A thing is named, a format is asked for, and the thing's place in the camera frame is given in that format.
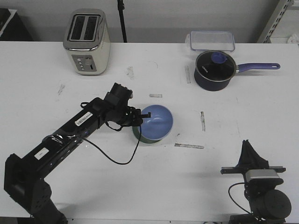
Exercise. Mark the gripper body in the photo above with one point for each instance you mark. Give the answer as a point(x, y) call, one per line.
point(124, 115)
point(257, 181)

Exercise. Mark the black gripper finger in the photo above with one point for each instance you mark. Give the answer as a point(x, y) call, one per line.
point(136, 122)
point(256, 161)
point(243, 156)
point(148, 115)

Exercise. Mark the green bowl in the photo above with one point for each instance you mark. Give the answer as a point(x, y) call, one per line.
point(137, 135)

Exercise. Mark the blue bowl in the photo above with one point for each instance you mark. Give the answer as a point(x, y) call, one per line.
point(158, 126)

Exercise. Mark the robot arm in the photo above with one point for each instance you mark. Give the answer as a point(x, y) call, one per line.
point(24, 177)
point(267, 204)

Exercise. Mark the long grey tape strip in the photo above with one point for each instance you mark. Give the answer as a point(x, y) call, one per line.
point(188, 146)

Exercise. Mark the dark blue saucepan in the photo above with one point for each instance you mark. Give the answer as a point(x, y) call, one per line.
point(217, 86)

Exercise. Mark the cream two-slot toaster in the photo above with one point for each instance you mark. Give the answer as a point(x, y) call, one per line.
point(86, 41)

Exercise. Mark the glass pot lid blue knob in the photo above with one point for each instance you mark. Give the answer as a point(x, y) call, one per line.
point(215, 66)

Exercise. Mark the clear plastic food container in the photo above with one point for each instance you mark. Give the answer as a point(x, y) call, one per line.
point(200, 40)

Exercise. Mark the black vertical pole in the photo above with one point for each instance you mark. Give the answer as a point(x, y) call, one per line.
point(120, 8)

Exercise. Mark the metal shelf upright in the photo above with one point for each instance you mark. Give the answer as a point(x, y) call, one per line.
point(283, 22)

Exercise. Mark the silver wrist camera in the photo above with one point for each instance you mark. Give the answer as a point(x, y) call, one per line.
point(260, 174)

